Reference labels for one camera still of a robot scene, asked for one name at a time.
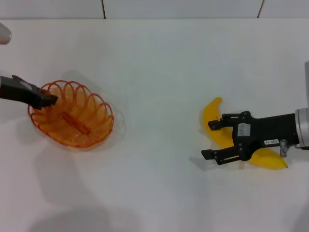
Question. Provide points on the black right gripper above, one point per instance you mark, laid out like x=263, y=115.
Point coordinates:
x=270, y=130

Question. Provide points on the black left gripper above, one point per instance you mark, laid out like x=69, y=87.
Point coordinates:
x=17, y=90

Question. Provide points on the yellow toy banana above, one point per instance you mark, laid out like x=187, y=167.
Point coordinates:
x=210, y=116

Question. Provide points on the orange plastic woven basket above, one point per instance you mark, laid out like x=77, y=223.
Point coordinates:
x=96, y=116

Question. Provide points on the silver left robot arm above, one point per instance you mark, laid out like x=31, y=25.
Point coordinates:
x=3, y=33

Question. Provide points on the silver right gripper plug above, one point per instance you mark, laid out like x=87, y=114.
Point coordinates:
x=283, y=148

